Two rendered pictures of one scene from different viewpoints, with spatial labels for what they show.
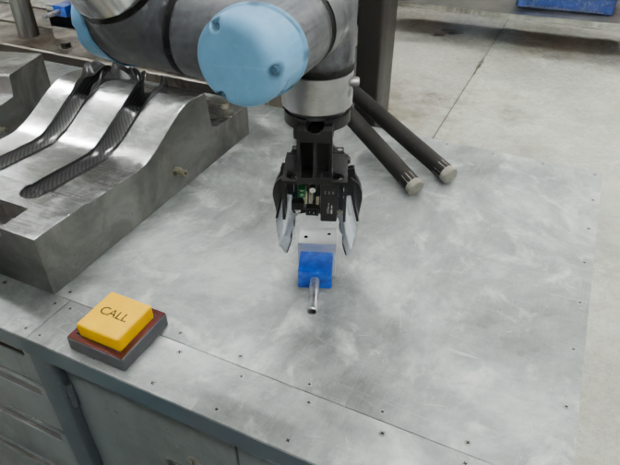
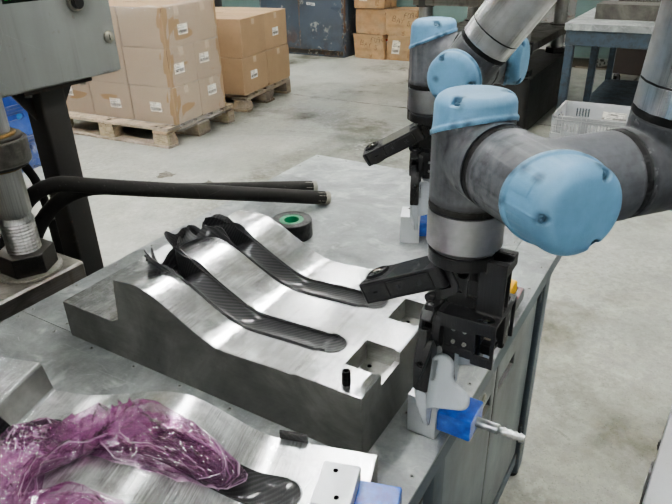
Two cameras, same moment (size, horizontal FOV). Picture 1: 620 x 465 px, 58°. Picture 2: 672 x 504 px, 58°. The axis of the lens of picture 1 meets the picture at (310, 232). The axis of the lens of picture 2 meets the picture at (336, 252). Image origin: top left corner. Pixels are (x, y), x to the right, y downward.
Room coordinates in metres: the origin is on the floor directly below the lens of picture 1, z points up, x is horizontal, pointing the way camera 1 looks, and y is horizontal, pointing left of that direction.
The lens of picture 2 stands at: (0.60, 1.07, 1.33)
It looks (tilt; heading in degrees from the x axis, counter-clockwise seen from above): 27 degrees down; 277
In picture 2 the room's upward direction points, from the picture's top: 2 degrees counter-clockwise
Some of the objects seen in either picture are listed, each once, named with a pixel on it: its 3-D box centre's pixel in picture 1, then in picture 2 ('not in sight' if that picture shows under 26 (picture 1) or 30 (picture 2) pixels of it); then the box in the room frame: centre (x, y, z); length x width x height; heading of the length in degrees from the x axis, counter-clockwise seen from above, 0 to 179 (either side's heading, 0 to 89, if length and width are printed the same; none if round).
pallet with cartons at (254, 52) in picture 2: not in sight; (210, 55); (2.37, -4.53, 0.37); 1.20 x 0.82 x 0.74; 163
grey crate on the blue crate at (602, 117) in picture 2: not in sight; (609, 124); (-0.60, -2.63, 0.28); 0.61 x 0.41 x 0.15; 155
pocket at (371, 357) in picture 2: not in sight; (373, 370); (0.63, 0.49, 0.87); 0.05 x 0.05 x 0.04; 65
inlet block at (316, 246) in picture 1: (315, 274); (435, 225); (0.54, -0.01, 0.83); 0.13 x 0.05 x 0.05; 176
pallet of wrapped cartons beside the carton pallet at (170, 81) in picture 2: not in sight; (135, 65); (2.66, -3.56, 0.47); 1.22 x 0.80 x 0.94; 159
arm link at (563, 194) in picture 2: not in sight; (555, 186); (0.48, 0.59, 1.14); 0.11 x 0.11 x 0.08; 25
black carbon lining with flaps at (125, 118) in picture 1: (79, 118); (253, 275); (0.80, 0.36, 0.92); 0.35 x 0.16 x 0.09; 155
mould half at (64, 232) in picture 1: (99, 144); (252, 299); (0.81, 0.34, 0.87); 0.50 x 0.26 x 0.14; 155
